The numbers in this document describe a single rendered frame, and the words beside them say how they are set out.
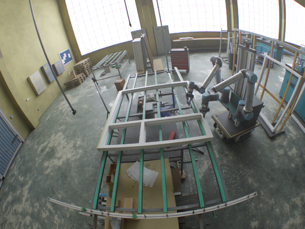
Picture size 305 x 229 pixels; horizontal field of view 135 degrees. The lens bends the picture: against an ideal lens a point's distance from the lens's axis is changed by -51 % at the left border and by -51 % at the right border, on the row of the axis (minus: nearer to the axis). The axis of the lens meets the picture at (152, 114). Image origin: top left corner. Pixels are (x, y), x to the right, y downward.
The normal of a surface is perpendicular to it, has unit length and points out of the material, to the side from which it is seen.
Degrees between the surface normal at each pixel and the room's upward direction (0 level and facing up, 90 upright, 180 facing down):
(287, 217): 0
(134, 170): 0
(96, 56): 90
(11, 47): 90
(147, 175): 0
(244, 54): 90
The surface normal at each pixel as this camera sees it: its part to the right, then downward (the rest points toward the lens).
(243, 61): -0.97, 0.25
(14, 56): 0.98, -0.15
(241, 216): -0.18, -0.76
